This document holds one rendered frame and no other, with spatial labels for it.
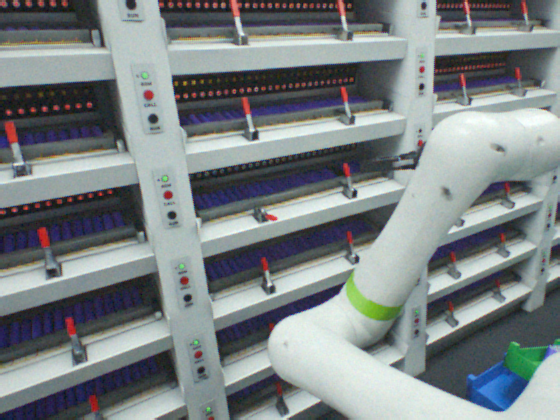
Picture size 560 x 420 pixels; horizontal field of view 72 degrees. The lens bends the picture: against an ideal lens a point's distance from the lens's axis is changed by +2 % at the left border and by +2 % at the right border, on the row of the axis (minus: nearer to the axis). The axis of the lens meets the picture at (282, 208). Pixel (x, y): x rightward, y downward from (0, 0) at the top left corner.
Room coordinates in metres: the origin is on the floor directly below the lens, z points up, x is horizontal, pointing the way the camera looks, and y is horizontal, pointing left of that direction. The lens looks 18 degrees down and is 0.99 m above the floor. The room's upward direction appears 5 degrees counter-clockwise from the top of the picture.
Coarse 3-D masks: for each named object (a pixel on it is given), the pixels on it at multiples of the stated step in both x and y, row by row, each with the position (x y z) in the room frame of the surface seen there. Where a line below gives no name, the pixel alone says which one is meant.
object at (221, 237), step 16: (304, 160) 1.09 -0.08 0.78; (320, 160) 1.12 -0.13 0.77; (224, 176) 0.98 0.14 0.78; (240, 176) 1.00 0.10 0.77; (384, 176) 1.09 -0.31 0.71; (400, 176) 1.05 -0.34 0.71; (368, 192) 1.00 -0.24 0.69; (384, 192) 1.00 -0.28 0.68; (400, 192) 1.03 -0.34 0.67; (288, 208) 0.91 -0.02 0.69; (304, 208) 0.91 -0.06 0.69; (320, 208) 0.91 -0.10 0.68; (336, 208) 0.93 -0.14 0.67; (352, 208) 0.96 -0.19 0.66; (368, 208) 0.99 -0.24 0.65; (224, 224) 0.83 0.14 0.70; (240, 224) 0.83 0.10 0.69; (256, 224) 0.84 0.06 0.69; (272, 224) 0.84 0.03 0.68; (288, 224) 0.87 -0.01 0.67; (304, 224) 0.89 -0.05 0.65; (208, 240) 0.77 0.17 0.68; (224, 240) 0.79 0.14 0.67; (240, 240) 0.81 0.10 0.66; (256, 240) 0.84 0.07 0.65
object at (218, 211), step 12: (324, 180) 1.01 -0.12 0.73; (336, 180) 1.01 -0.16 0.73; (360, 180) 1.05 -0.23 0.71; (276, 192) 0.94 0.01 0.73; (288, 192) 0.94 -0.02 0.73; (300, 192) 0.96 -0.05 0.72; (312, 192) 0.97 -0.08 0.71; (324, 192) 0.97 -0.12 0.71; (228, 204) 0.87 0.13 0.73; (240, 204) 0.88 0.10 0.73; (252, 204) 0.89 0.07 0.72; (264, 204) 0.91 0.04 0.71; (204, 216) 0.83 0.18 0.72; (216, 216) 0.85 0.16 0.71
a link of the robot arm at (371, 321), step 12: (348, 288) 0.66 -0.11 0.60; (336, 300) 0.68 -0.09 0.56; (348, 300) 0.65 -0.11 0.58; (360, 300) 0.63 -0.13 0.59; (348, 312) 0.65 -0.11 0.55; (360, 312) 0.63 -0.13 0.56; (372, 312) 0.62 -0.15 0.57; (384, 312) 0.61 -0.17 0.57; (396, 312) 0.62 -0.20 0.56; (360, 324) 0.63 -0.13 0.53; (372, 324) 0.63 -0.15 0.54; (384, 324) 0.63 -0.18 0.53; (360, 336) 0.63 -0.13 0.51; (372, 336) 0.64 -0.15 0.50; (360, 348) 0.64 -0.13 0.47
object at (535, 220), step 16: (512, 0) 1.52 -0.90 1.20; (528, 0) 1.47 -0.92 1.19; (544, 0) 1.42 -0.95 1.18; (512, 16) 1.52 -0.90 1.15; (544, 48) 1.41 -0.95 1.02; (512, 64) 1.50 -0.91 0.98; (528, 64) 1.45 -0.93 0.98; (544, 64) 1.40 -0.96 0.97; (544, 176) 1.36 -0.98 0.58; (544, 208) 1.36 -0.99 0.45; (528, 224) 1.39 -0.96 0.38; (544, 240) 1.37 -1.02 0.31; (528, 272) 1.37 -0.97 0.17; (544, 288) 1.39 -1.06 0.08; (528, 304) 1.36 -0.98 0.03
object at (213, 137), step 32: (192, 96) 0.96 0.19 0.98; (224, 96) 0.99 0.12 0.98; (256, 96) 1.03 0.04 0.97; (288, 96) 1.08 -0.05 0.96; (320, 96) 1.11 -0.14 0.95; (352, 96) 1.14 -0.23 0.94; (384, 96) 1.11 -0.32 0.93; (192, 128) 0.84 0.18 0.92; (224, 128) 0.88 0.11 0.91; (256, 128) 0.90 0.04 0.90; (288, 128) 0.93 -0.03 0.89; (320, 128) 0.93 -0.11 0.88; (352, 128) 0.96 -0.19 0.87; (384, 128) 1.01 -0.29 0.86; (192, 160) 0.77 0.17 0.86; (224, 160) 0.81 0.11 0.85; (256, 160) 0.85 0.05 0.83
